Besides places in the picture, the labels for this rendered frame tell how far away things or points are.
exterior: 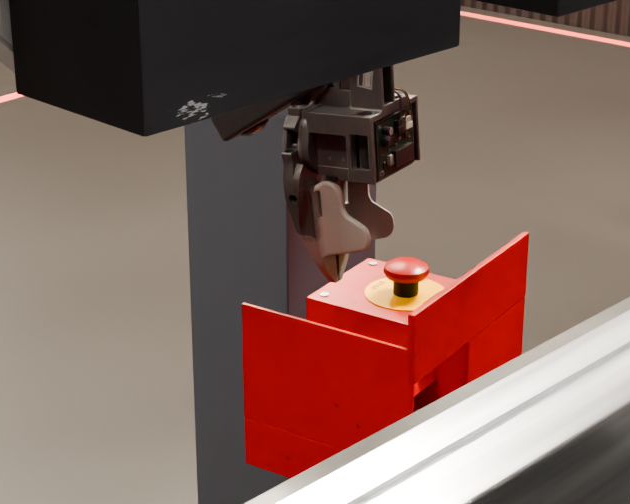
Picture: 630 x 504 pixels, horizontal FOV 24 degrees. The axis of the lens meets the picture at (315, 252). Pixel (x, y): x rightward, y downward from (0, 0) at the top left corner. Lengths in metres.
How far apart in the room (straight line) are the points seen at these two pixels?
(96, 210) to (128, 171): 0.29
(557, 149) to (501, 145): 0.16
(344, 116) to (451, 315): 0.18
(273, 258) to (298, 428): 0.67
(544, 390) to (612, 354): 0.06
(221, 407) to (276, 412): 0.82
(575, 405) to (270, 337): 0.51
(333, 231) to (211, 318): 0.84
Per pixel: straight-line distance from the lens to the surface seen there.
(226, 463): 2.06
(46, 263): 3.37
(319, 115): 1.10
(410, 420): 0.88
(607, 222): 3.62
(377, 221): 1.16
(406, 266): 1.25
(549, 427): 0.69
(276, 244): 1.84
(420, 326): 1.11
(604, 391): 0.72
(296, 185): 1.12
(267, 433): 1.22
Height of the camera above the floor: 1.31
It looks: 23 degrees down
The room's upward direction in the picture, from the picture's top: straight up
